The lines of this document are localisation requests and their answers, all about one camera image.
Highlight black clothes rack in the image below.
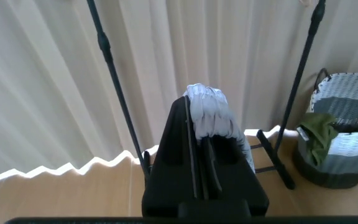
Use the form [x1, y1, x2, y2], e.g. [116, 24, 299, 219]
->
[86, 0, 327, 191]

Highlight white laundry basket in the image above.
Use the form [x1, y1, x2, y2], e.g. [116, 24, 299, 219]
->
[292, 67, 358, 190]

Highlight pale grey shorts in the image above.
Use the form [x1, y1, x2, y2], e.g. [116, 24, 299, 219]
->
[183, 83, 256, 174]

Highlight beige curtain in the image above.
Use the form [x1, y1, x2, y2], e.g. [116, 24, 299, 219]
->
[0, 0, 358, 183]

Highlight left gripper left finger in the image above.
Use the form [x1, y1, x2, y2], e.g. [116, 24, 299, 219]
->
[141, 95, 200, 218]

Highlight green garment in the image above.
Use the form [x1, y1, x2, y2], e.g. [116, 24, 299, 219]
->
[296, 112, 340, 167]

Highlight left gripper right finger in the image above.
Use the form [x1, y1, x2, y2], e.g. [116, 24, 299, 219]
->
[201, 134, 270, 218]

